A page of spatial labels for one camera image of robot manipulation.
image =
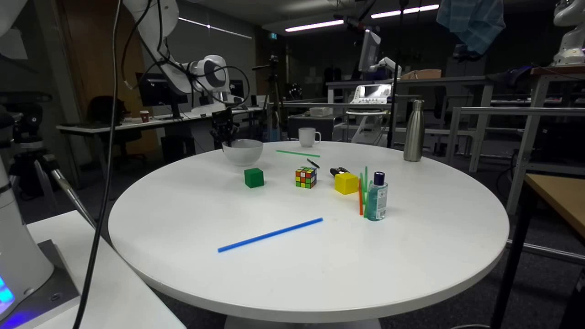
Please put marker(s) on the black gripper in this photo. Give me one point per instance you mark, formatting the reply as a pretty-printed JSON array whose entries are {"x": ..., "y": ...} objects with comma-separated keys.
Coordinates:
[{"x": 223, "y": 117}]

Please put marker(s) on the white ceramic bowl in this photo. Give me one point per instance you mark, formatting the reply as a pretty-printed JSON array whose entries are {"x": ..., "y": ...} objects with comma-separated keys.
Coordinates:
[{"x": 241, "y": 151}]

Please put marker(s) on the green cube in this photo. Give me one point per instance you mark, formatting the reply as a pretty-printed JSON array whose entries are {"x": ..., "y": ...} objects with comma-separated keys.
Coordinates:
[{"x": 254, "y": 177}]

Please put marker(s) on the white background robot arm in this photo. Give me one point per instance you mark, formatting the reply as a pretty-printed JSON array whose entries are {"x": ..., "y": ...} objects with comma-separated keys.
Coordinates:
[{"x": 572, "y": 36}]

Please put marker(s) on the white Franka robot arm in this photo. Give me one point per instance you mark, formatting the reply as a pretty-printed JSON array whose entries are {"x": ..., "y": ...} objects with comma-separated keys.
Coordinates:
[{"x": 207, "y": 73}]

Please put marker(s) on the multicolour puzzle cube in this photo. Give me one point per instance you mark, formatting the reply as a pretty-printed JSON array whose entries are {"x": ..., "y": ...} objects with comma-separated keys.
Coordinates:
[{"x": 305, "y": 177}]

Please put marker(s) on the yellow cube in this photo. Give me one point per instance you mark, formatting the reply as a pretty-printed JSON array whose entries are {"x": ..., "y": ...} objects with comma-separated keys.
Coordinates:
[{"x": 346, "y": 182}]

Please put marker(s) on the long green straw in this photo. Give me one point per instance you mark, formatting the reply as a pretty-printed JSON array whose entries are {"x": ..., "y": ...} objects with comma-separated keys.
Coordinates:
[{"x": 296, "y": 153}]

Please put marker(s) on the black computer monitor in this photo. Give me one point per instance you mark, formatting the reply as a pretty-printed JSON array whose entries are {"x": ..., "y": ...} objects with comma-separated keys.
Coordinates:
[{"x": 157, "y": 89}]

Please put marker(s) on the white mug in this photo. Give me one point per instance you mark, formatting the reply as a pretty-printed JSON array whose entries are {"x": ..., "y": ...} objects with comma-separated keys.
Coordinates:
[{"x": 307, "y": 137}]

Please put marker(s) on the black pen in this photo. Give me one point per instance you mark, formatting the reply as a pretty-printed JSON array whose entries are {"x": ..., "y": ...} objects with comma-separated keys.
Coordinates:
[{"x": 313, "y": 162}]

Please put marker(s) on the long blue straw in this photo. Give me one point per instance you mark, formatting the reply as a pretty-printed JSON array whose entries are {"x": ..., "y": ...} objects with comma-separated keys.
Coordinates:
[{"x": 271, "y": 234}]

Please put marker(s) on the black yellow screwdriver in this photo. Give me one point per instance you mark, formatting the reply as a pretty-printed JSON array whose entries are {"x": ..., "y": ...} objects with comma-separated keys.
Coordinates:
[{"x": 338, "y": 170}]

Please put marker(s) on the ceiling light strip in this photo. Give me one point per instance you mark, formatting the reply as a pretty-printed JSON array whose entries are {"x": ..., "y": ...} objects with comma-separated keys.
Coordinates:
[
  {"x": 404, "y": 9},
  {"x": 313, "y": 25}
]

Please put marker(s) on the short green straw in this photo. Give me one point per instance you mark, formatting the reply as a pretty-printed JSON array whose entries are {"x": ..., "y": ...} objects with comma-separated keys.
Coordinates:
[{"x": 366, "y": 179}]

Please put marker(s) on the orange straw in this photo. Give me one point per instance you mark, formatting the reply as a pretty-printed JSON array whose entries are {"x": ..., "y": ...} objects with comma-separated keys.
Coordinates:
[{"x": 360, "y": 197}]

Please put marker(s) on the white medical machine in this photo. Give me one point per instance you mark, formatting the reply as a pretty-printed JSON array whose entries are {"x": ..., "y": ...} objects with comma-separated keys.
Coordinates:
[{"x": 373, "y": 60}]

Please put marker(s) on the blue sanitizer bottle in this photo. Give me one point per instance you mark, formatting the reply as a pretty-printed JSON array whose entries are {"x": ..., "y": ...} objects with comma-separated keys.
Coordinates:
[{"x": 377, "y": 201}]

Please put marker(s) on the steel water bottle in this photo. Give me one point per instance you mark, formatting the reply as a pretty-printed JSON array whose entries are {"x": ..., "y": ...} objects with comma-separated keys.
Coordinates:
[{"x": 413, "y": 129}]

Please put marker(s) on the hanging blue cloth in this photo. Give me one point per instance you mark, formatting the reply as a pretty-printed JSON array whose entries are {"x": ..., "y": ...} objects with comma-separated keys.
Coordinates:
[{"x": 472, "y": 20}]

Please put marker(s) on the wooden desk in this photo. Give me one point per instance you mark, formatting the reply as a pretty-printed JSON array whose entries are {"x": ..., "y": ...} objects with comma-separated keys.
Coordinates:
[{"x": 563, "y": 193}]

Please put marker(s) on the black camera tripod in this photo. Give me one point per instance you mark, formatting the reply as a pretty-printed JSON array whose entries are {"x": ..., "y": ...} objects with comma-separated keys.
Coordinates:
[{"x": 24, "y": 133}]

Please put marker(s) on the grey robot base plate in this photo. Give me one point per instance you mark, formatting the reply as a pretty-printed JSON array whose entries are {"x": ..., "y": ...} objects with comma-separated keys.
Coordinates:
[{"x": 42, "y": 285}]

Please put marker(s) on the metal frame table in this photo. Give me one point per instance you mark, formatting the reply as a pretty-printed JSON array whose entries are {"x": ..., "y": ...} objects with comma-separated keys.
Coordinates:
[{"x": 536, "y": 109}]

